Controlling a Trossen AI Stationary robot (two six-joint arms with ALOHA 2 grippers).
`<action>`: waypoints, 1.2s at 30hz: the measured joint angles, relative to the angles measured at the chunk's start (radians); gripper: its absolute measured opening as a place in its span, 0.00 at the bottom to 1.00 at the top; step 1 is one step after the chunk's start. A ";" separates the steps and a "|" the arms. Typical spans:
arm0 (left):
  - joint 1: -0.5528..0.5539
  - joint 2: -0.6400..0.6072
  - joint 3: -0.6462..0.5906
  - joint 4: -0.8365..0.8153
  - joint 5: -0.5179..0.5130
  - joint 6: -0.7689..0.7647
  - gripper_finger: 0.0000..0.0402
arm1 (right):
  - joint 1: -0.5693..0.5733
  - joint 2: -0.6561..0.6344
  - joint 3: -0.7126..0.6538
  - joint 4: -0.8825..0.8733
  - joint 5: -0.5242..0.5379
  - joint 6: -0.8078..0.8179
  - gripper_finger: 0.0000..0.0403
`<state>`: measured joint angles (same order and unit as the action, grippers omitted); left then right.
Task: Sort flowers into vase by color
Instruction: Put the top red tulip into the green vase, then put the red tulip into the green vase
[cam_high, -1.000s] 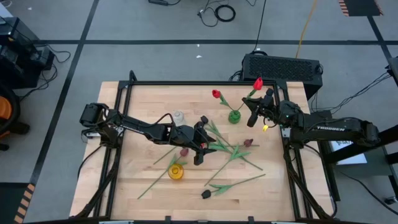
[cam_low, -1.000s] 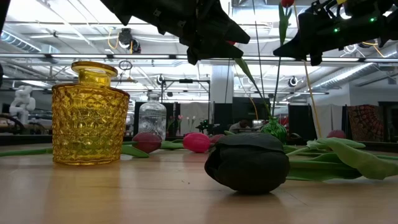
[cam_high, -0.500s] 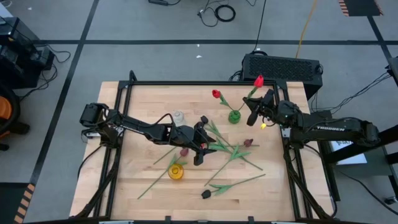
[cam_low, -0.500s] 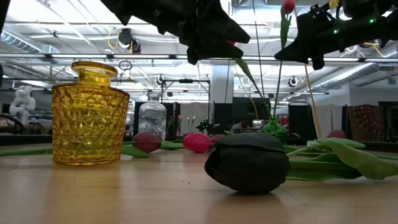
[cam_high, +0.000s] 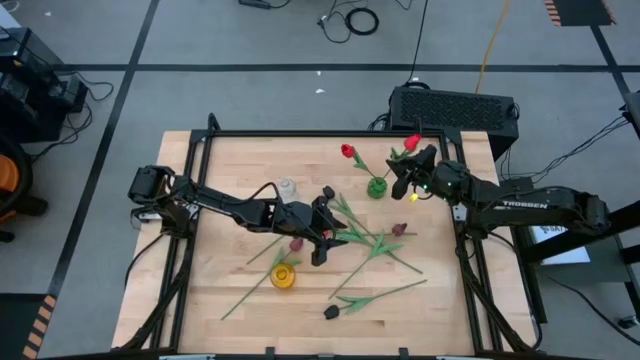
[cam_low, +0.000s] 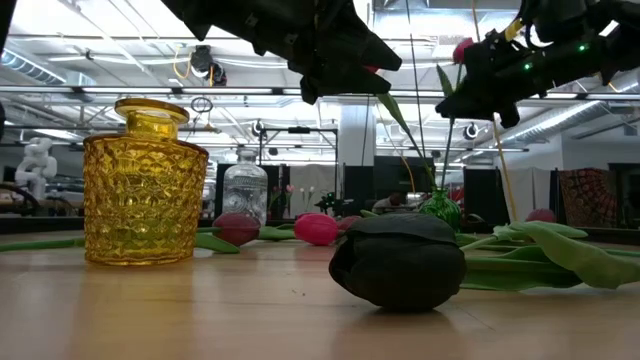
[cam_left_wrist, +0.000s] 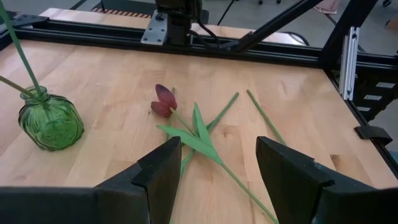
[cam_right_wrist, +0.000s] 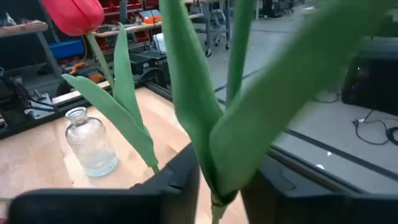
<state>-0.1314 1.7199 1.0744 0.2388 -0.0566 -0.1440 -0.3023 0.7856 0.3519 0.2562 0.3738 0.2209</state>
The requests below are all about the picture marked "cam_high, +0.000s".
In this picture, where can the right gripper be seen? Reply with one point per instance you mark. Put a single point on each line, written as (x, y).
(432, 180)

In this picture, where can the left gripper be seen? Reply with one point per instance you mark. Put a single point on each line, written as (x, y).
(300, 220)

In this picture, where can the dark red tulip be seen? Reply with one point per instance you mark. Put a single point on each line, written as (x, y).
(296, 244)
(399, 229)
(346, 205)

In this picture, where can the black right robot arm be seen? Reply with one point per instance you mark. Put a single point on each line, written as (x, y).
(525, 205)

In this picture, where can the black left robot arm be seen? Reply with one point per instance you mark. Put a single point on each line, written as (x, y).
(215, 202)

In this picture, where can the green glass vase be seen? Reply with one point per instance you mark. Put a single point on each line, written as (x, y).
(377, 188)

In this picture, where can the clear glass vase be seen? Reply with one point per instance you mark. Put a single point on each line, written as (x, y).
(287, 189)

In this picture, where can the yellow glass vase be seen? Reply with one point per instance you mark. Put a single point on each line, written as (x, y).
(283, 276)

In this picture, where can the black computer case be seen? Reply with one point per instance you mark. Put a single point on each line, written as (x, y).
(450, 110)

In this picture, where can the white printed sheet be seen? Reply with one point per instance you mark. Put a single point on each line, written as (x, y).
(560, 250)

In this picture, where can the dark grey side table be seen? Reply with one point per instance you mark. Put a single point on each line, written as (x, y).
(610, 270)

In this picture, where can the black power adapter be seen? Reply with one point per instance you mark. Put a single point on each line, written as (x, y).
(254, 3)

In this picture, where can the hazard striped black mat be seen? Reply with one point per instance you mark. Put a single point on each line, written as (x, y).
(20, 325)
(580, 11)

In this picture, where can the small black adapter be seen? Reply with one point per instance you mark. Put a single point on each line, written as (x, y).
(627, 322)

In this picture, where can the orange and black machine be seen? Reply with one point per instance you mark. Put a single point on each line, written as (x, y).
(10, 185)

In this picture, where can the black equipment stack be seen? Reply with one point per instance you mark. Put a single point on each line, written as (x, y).
(30, 90)

